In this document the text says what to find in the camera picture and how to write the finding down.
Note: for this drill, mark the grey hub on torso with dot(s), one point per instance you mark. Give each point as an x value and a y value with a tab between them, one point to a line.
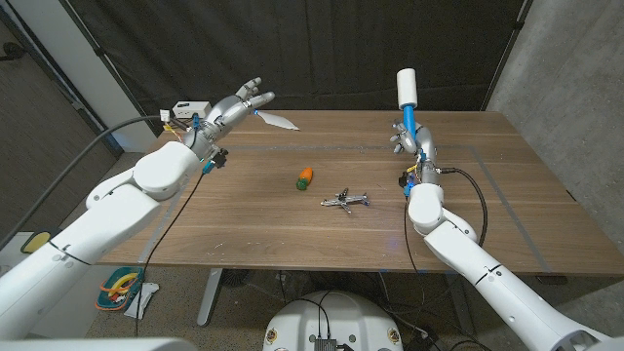
325	344

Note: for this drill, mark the orange green toy carrot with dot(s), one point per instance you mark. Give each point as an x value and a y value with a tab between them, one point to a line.
305	175

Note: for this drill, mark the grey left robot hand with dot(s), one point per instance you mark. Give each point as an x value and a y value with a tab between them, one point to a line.
226	117

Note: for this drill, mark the white power outlet box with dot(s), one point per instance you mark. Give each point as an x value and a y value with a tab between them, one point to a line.
191	109

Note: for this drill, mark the grey table leg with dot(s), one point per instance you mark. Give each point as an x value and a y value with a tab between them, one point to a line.
460	302
209	297

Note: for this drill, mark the white lint roller sheet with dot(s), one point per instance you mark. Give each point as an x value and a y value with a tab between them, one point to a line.
278	120

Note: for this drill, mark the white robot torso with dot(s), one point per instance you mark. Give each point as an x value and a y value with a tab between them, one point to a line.
336	317

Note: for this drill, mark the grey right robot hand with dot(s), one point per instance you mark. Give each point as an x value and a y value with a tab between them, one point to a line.
419	141

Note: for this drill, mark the black backdrop stand pole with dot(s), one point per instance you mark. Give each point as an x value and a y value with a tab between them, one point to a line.
100	51
507	51

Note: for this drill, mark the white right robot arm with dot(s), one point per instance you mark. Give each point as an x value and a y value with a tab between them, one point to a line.
478	263

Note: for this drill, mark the yellow black foot pedal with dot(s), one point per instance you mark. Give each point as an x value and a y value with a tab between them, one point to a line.
36	241

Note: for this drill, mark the black backdrop curtain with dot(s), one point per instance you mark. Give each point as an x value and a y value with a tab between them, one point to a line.
317	49

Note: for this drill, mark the silver toy airplane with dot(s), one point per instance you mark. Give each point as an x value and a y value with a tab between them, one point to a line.
346	200

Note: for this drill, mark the black floor adapter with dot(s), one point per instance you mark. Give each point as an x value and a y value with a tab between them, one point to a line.
419	342

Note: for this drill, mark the white floor device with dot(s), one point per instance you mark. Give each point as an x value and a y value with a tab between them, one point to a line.
144	300

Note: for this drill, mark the teal orange yellow floor object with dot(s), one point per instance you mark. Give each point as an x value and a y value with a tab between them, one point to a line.
117	287

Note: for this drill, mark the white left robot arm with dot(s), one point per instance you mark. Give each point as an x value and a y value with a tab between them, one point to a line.
97	229

